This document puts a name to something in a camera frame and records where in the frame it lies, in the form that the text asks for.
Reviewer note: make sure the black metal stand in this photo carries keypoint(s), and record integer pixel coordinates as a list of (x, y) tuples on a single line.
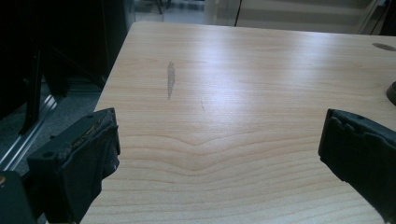
[(32, 93)]

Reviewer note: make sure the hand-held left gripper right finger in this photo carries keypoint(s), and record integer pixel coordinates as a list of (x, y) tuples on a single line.
[(361, 152)]

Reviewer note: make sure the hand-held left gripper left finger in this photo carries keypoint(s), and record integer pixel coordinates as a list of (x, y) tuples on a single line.
[(77, 161)]

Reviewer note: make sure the dark brown double cup holder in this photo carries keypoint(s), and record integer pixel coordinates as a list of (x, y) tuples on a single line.
[(392, 93)]

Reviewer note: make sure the dark round table grommet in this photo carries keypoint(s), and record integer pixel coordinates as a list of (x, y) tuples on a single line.
[(384, 46)]

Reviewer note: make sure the aluminium floor rail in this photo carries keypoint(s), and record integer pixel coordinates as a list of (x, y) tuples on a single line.
[(28, 133)]

